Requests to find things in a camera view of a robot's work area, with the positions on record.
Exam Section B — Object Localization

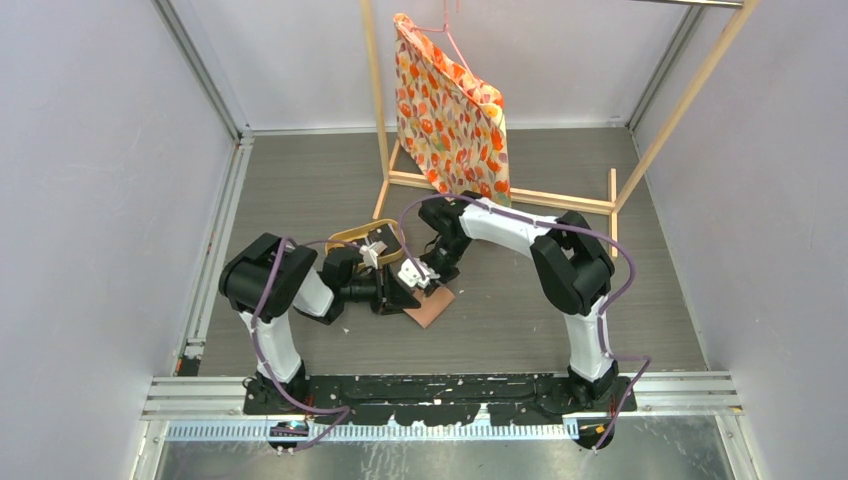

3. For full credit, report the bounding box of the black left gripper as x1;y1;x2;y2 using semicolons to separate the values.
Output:
340;263;419;314

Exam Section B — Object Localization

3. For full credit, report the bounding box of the pink blue card holder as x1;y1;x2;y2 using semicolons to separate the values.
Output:
404;286;456;329

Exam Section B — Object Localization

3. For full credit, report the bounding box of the yellow oval card tray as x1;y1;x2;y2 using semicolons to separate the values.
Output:
324;219;404;264

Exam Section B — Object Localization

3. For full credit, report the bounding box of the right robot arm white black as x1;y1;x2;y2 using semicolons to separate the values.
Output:
399;191;618;411

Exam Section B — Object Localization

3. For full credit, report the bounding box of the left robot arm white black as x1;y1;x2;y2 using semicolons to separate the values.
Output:
218;233;421;414

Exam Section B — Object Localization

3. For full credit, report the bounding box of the orange floral fabric bag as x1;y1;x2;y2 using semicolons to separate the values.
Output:
393;13;512;206

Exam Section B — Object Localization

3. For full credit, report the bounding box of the wooden hanging rack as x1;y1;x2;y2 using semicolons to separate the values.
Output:
359;1;759;239

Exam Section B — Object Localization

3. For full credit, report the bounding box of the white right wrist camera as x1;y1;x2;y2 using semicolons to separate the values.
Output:
397;258;440;290

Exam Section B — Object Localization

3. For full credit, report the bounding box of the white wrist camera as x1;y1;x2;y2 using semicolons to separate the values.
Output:
397;258;440;290
359;240;387;269

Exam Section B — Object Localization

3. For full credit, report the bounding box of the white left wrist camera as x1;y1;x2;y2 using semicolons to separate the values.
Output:
359;240;387;269

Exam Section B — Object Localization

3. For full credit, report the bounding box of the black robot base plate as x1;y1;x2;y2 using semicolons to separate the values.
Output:
243;372;639;429

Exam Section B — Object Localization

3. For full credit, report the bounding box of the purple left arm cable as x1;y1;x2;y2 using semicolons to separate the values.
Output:
247;236;372;453

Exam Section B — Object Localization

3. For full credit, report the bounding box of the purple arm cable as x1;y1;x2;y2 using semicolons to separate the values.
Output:
247;236;372;453
397;192;653;453

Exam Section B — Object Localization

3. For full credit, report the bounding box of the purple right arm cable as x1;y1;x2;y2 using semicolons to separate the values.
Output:
397;192;653;453

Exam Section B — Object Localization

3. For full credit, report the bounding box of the pink wire hanger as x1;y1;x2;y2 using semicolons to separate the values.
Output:
409;0;474;77

